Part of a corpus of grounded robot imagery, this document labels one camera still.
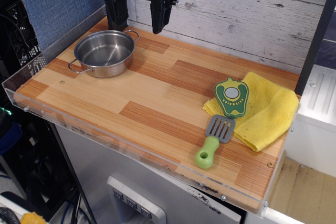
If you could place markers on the silver toy appliance cabinet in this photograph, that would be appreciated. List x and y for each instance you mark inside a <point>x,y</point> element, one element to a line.
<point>114,184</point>

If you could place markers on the green handled grey spatula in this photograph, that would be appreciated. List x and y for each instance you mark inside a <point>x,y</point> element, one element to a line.
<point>219,130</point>

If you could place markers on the yellow folded cloth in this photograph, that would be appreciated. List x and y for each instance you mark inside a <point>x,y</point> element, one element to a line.
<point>270,111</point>

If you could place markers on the clear acrylic table guard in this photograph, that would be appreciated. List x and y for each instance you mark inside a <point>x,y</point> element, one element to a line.
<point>153,113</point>

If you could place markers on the black vertical post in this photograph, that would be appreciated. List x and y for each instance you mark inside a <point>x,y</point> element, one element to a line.
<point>319,34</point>

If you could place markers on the green toy pepper slice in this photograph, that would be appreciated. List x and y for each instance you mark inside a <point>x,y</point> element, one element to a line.
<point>232,97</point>

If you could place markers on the stainless steel pot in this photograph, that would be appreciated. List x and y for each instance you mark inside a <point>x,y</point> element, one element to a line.
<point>104,54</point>

